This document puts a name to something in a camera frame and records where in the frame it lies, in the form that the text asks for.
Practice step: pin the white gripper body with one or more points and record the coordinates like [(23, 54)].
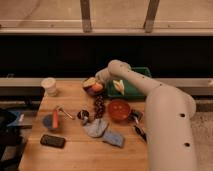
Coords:
[(102, 76)]

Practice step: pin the red yellow apple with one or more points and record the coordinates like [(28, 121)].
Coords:
[(92, 84)]

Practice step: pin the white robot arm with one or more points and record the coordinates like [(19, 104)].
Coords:
[(170, 143)]

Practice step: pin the purple bowl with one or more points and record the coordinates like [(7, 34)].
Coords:
[(91, 93)]

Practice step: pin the red orange bowl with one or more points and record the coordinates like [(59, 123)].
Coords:
[(118, 110)]

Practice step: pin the yellow banana peel piece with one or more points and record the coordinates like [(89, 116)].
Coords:
[(119, 86)]

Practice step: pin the green plastic tray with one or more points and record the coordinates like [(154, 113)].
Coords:
[(130, 92)]

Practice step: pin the dark grape bunch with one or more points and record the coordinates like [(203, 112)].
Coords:
[(99, 107)]

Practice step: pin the small dark round object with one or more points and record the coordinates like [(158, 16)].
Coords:
[(83, 115)]

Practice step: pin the grey crumpled cloth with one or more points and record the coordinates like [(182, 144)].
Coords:
[(96, 128)]

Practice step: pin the gold metal spoon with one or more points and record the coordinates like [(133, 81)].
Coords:
[(59, 108)]

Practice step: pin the white paper cup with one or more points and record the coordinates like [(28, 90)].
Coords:
[(49, 85)]

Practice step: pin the blue sponge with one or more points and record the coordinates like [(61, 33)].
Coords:
[(113, 138)]

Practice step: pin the orange carrot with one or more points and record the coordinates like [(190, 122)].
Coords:
[(55, 121)]

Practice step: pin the small blue plate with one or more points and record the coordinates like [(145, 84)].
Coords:
[(49, 124)]

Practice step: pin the black phone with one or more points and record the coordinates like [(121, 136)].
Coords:
[(53, 141)]

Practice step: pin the black chair at left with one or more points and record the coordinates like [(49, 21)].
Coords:
[(9, 136)]

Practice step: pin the black handled brush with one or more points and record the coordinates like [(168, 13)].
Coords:
[(136, 116)]

